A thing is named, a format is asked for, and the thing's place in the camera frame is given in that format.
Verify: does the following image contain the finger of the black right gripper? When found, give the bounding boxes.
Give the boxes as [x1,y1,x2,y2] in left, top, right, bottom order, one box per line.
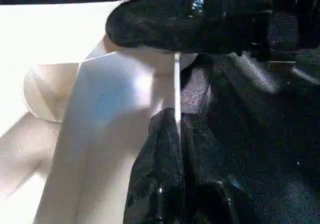
[105,0,254,55]

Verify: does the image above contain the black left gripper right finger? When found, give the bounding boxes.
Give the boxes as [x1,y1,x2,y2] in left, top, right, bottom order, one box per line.
[181,118,261,224]

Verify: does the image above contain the black work surface mat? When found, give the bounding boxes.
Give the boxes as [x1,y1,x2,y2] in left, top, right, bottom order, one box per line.
[0,0,320,224]

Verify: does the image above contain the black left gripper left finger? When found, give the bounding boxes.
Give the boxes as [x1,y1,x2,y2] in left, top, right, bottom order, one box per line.
[124,107,186,224]

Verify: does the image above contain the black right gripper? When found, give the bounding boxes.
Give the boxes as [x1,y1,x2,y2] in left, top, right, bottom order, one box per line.
[249,0,320,60]

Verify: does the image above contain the white plastic table top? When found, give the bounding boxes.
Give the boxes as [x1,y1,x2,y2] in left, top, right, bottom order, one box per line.
[0,1,201,224]

